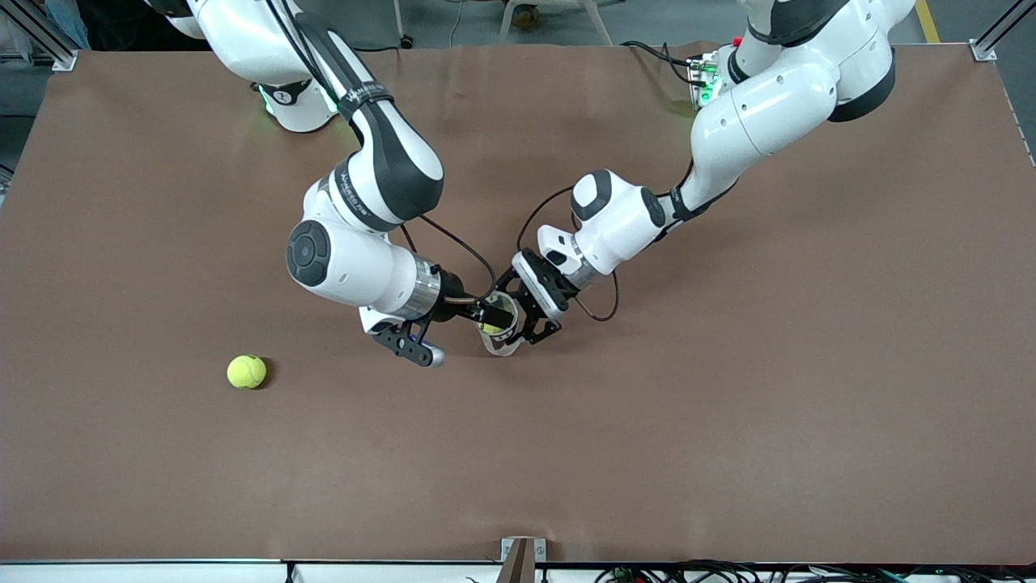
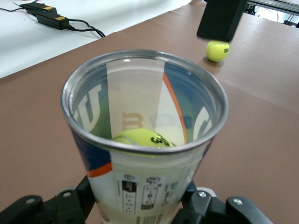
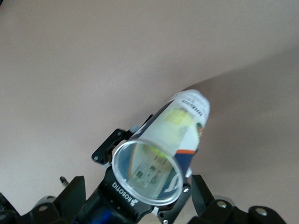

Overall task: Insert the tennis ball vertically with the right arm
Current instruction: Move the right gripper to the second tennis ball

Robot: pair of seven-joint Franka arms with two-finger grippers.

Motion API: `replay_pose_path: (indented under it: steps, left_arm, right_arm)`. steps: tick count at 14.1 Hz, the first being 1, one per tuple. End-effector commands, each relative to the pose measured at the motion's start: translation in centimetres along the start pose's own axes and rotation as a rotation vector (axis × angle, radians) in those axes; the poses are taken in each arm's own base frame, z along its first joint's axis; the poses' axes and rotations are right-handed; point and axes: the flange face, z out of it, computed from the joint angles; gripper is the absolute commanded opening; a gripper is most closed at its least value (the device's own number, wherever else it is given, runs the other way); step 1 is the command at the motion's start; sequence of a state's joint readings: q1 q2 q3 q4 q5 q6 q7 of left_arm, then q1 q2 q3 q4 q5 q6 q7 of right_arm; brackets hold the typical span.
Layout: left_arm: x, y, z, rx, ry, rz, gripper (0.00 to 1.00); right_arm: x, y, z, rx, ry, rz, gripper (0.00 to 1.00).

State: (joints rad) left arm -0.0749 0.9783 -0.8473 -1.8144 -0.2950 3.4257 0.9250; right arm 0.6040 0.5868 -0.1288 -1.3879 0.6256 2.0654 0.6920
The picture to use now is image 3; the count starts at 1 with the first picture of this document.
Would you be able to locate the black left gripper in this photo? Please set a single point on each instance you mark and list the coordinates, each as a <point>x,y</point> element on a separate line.
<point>116,200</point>

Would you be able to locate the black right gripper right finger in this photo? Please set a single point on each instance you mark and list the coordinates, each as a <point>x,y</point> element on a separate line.
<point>210,210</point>

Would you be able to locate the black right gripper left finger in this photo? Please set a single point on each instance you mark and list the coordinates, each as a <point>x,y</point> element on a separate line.
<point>67,205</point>

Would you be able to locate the clear tennis ball can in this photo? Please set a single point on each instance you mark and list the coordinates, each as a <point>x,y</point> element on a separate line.
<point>187,140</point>

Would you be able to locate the yellow tennis ball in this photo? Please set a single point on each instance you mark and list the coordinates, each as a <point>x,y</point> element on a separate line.
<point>178,119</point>

